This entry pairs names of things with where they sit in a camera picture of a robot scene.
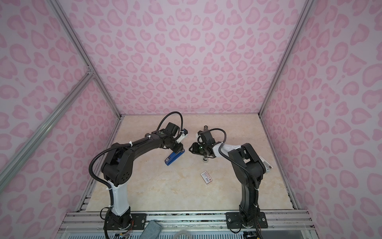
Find blue black stapler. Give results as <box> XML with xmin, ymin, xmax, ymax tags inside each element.
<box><xmin>165</xmin><ymin>149</ymin><xmax>185</xmax><ymax>166</ymax></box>

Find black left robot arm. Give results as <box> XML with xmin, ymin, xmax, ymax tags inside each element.
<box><xmin>101</xmin><ymin>122</ymin><xmax>188</xmax><ymax>216</ymax></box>

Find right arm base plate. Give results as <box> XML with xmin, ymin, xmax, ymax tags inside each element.
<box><xmin>225</xmin><ymin>212</ymin><xmax>269</xmax><ymax>230</ymax></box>

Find red white staple box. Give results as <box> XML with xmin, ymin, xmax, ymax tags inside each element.
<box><xmin>201</xmin><ymin>171</ymin><xmax>212</xmax><ymax>185</ymax></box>

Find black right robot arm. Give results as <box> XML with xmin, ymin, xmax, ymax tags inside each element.
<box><xmin>189</xmin><ymin>128</ymin><xmax>266</xmax><ymax>227</ymax></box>

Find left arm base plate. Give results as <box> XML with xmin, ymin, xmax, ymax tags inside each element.
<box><xmin>103</xmin><ymin>209</ymin><xmax>147</xmax><ymax>231</ymax></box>

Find grey cloth pad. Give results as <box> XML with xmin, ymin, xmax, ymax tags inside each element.
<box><xmin>139</xmin><ymin>221</ymin><xmax>163</xmax><ymax>239</ymax></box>

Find aluminium front rail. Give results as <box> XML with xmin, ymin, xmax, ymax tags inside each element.
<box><xmin>56</xmin><ymin>210</ymin><xmax>318</xmax><ymax>239</ymax></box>

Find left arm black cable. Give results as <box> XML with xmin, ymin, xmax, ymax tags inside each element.
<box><xmin>89</xmin><ymin>111</ymin><xmax>184</xmax><ymax>207</ymax></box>

